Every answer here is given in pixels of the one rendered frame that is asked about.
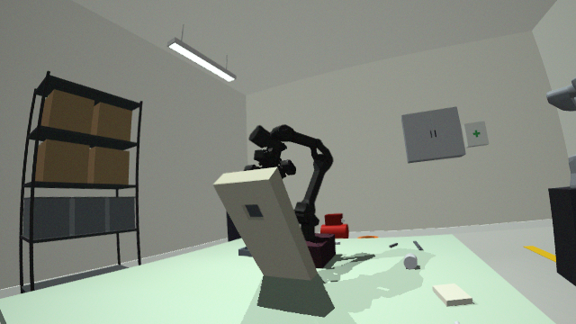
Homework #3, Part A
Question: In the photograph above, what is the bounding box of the beige service panel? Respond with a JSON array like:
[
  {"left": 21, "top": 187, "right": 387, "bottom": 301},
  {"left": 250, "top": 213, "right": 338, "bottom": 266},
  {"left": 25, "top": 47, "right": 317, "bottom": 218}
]
[{"left": 213, "top": 167, "right": 318, "bottom": 281}]

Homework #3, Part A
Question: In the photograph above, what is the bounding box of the cream flat rectangular block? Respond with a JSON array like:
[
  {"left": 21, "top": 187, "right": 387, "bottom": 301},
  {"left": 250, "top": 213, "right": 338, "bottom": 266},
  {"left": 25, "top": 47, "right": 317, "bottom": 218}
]
[{"left": 432, "top": 283, "right": 473, "bottom": 307}]

